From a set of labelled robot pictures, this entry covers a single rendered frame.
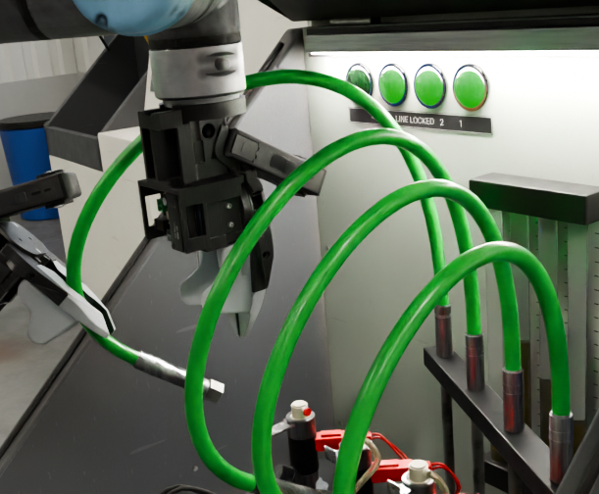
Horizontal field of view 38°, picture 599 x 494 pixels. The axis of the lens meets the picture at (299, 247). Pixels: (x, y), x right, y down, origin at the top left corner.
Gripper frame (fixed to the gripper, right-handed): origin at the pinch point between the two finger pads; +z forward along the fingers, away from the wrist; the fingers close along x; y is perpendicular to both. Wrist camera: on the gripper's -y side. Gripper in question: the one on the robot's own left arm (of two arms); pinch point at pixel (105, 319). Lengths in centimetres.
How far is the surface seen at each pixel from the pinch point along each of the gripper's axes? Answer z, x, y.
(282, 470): 22.3, 1.8, -0.4
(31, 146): -166, -575, 76
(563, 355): 29.2, 18.4, -25.0
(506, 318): 26.6, 9.5, -24.9
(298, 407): 19.5, 1.5, -6.0
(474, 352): 29.2, -0.4, -21.0
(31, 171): -156, -580, 91
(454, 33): 7.5, -7.3, -44.5
